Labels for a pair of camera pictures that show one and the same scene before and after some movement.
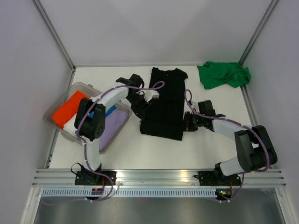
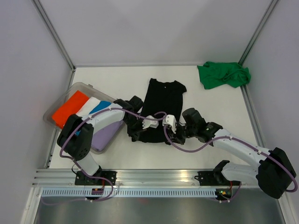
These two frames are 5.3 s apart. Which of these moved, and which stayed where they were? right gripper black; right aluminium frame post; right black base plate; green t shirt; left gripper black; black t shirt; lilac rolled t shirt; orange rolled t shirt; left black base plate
Moved: black t shirt; left gripper black; right gripper black
Stayed: orange rolled t shirt; right aluminium frame post; green t shirt; right black base plate; left black base plate; lilac rolled t shirt
